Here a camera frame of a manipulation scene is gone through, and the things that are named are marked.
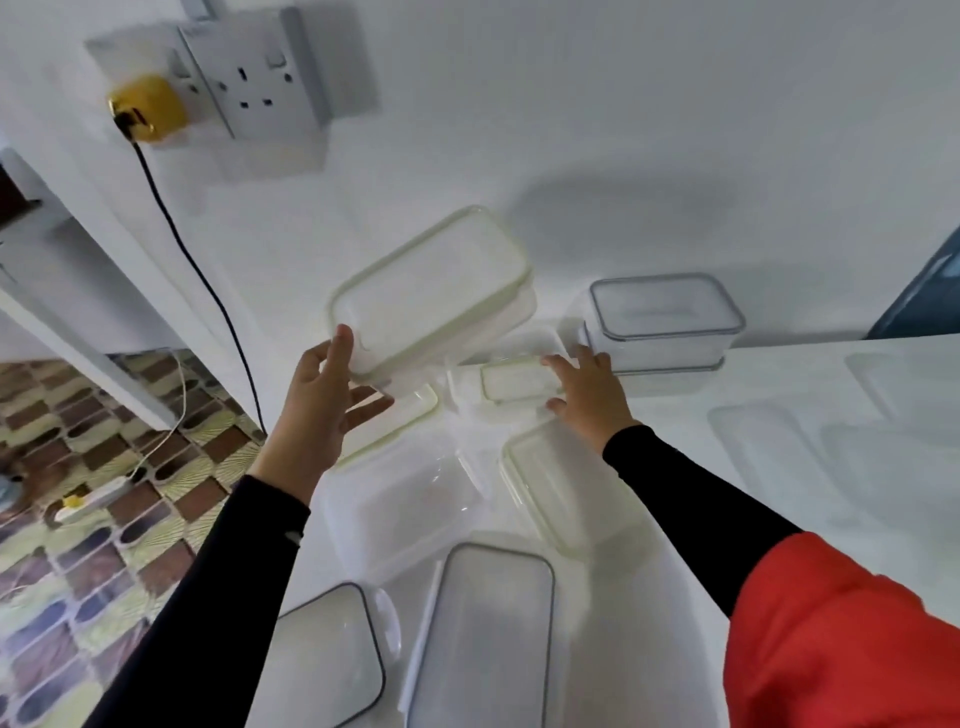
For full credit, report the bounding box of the white door frame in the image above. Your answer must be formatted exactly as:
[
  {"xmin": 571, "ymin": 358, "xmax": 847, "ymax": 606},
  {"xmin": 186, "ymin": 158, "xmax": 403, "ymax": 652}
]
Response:
[{"xmin": 0, "ymin": 146, "xmax": 181, "ymax": 433}]

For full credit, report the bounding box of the white table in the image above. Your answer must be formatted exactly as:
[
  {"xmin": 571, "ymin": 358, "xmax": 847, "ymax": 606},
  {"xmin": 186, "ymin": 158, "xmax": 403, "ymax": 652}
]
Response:
[{"xmin": 243, "ymin": 333, "xmax": 960, "ymax": 728}]

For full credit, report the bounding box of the medium clear food container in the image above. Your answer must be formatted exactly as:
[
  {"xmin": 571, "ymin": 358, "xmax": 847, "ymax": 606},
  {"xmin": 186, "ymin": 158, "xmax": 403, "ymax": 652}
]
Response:
[
  {"xmin": 577, "ymin": 273, "xmax": 746, "ymax": 374},
  {"xmin": 446, "ymin": 329, "xmax": 586, "ymax": 423},
  {"xmin": 618, "ymin": 361, "xmax": 725, "ymax": 399}
]

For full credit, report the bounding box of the large grey-rimmed clear lid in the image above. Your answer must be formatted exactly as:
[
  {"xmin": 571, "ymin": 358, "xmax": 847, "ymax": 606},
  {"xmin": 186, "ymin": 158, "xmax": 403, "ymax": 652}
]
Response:
[
  {"xmin": 245, "ymin": 582, "xmax": 403, "ymax": 728},
  {"xmin": 401, "ymin": 541, "xmax": 558, "ymax": 728}
]

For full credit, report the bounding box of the black wall cable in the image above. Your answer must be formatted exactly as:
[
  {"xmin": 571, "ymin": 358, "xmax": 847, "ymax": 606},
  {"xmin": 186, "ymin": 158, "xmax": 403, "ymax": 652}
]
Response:
[{"xmin": 112, "ymin": 112, "xmax": 270, "ymax": 438}]

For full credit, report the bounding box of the small green-rimmed clear lid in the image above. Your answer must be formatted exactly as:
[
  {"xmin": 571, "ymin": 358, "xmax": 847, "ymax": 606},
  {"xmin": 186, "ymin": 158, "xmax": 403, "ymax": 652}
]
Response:
[{"xmin": 497, "ymin": 422, "xmax": 646, "ymax": 562}]

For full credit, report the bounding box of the red garment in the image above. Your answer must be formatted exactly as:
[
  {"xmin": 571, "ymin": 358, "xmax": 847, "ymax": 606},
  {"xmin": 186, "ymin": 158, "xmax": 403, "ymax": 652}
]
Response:
[{"xmin": 722, "ymin": 532, "xmax": 960, "ymax": 728}]

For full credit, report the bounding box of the thin white cable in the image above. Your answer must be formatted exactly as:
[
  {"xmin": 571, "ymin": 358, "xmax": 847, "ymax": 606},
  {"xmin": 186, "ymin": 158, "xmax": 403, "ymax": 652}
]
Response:
[{"xmin": 125, "ymin": 350, "xmax": 190, "ymax": 483}]

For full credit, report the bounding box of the large green-rimmed clear lid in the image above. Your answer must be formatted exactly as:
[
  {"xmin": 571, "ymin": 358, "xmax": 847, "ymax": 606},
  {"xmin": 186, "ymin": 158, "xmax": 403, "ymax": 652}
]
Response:
[{"xmin": 337, "ymin": 382, "xmax": 442, "ymax": 468}]

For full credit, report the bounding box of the white power strip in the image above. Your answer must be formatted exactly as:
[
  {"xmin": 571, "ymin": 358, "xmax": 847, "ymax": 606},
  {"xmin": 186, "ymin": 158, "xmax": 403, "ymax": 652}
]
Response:
[{"xmin": 53, "ymin": 478, "xmax": 138, "ymax": 525}]

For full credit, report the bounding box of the person's left forearm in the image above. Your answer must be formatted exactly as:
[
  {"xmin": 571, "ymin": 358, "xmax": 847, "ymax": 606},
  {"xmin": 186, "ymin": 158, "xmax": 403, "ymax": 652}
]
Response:
[{"xmin": 82, "ymin": 474, "xmax": 313, "ymax": 728}]

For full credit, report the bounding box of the person's left hand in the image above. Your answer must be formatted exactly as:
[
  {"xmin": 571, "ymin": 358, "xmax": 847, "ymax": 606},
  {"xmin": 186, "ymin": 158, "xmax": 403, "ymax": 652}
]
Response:
[{"xmin": 247, "ymin": 323, "xmax": 395, "ymax": 505}]

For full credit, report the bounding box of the green-lidded container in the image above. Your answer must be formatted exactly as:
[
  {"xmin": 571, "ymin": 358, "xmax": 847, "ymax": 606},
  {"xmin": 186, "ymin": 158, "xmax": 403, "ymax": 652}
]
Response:
[{"xmin": 327, "ymin": 206, "xmax": 540, "ymax": 385}]

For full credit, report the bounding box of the person's right hand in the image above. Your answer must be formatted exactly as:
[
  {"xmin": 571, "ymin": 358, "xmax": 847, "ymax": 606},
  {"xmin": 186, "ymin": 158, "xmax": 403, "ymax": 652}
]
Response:
[{"xmin": 541, "ymin": 344, "xmax": 643, "ymax": 455}]

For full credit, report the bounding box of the white double wall socket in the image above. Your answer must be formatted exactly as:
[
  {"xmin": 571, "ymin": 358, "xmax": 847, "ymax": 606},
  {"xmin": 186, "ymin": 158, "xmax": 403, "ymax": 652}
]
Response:
[{"xmin": 84, "ymin": 5, "xmax": 335, "ymax": 144}]

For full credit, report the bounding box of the yellow plug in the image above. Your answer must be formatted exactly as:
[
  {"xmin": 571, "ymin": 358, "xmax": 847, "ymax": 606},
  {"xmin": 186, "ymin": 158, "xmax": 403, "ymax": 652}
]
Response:
[{"xmin": 107, "ymin": 73, "xmax": 190, "ymax": 145}]

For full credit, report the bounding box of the person's right forearm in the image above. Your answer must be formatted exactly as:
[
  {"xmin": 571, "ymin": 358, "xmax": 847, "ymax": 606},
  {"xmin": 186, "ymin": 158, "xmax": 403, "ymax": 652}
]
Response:
[{"xmin": 602, "ymin": 423, "xmax": 804, "ymax": 620}]

